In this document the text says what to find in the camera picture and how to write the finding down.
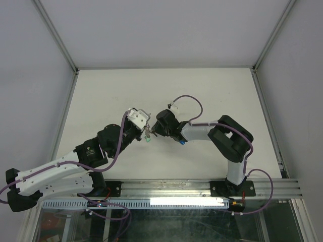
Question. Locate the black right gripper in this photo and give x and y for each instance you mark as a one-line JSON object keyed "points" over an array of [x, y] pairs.
{"points": [[156, 129]]}

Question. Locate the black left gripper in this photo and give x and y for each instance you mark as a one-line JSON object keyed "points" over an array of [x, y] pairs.
{"points": [[126, 121]]}

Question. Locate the metal keyring with clips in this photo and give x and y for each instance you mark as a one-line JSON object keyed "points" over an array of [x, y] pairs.
{"points": [[148, 129]]}

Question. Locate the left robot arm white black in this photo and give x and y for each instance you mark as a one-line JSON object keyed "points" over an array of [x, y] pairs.
{"points": [[78, 172]]}

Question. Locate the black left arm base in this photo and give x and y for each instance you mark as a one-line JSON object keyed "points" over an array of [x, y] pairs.
{"points": [[106, 187]]}

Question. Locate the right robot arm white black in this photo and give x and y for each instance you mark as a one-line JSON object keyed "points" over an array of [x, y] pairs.
{"points": [[232, 140]]}

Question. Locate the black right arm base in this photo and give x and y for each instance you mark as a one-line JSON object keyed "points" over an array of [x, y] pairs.
{"points": [[224, 188]]}

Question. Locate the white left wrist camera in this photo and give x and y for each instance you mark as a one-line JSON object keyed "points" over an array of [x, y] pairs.
{"points": [[138, 117]]}

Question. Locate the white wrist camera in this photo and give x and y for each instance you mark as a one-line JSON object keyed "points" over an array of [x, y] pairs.
{"points": [[138, 117], [172, 106]]}

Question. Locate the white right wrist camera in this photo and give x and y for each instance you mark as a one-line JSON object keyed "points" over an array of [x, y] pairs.
{"points": [[172, 106]]}

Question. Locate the white slotted cable duct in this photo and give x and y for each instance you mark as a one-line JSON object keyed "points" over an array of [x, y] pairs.
{"points": [[150, 203]]}

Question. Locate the right aluminium frame post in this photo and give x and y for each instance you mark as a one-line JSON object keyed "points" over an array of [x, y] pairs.
{"points": [[257, 83]]}

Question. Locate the aluminium frame post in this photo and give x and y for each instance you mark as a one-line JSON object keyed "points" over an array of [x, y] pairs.
{"points": [[39, 6], [257, 83]]}

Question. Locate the aluminium mounting rail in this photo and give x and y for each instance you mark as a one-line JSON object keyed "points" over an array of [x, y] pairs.
{"points": [[278, 188]]}

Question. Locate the left aluminium frame post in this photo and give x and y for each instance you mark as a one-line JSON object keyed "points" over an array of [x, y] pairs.
{"points": [[39, 6]]}

